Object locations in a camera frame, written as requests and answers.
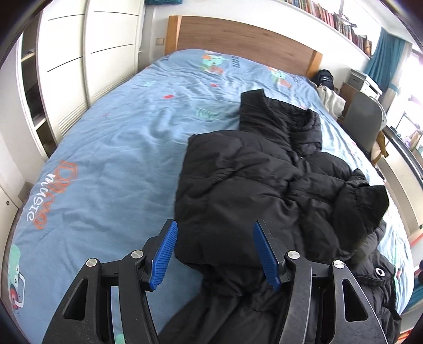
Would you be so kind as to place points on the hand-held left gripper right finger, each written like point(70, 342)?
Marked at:
point(266, 256)

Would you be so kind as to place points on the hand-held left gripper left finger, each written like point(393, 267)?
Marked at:
point(163, 254)

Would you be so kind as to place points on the black puffer jacket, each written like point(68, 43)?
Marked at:
point(238, 172)

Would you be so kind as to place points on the blue printed bed cover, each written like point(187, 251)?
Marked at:
point(115, 139)

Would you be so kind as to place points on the white desk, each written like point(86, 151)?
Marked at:
point(400, 178)

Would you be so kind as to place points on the brown garment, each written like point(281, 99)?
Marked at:
point(380, 145)

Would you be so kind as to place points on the white cloth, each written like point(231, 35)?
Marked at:
point(330, 99)

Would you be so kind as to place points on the grey chair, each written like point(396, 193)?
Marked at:
point(362, 115)

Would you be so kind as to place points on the black backpack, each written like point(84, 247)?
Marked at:
point(324, 78)

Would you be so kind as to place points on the white printer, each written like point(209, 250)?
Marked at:
point(360, 79)

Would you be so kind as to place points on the wooden headboard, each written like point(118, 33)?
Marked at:
point(238, 36)

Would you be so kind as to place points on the white wardrobe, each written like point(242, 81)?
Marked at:
point(66, 49)

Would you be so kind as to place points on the teal curtain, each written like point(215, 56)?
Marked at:
point(385, 56)

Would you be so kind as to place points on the row of books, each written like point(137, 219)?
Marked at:
point(330, 16)

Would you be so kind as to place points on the wall light switch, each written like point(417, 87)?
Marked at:
point(159, 41)

